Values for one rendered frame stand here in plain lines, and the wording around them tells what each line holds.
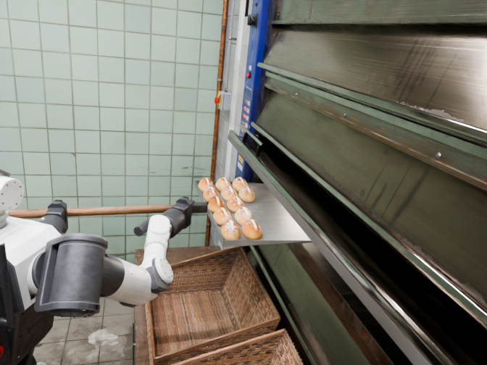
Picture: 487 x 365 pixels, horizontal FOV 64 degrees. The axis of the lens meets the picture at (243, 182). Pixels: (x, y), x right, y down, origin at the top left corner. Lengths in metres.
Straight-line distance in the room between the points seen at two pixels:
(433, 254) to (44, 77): 2.32
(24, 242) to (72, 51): 1.84
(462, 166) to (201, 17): 2.07
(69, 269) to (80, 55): 1.93
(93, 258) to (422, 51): 0.79
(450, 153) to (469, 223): 0.13
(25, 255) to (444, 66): 0.89
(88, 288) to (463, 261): 0.68
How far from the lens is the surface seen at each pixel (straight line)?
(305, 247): 1.36
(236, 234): 1.31
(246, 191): 1.63
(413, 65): 0.93
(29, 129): 2.74
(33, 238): 0.92
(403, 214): 0.90
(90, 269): 0.83
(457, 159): 0.81
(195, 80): 2.63
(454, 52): 0.87
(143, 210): 1.48
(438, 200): 0.86
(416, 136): 0.89
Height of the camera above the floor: 1.83
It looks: 20 degrees down
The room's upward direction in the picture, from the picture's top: 6 degrees clockwise
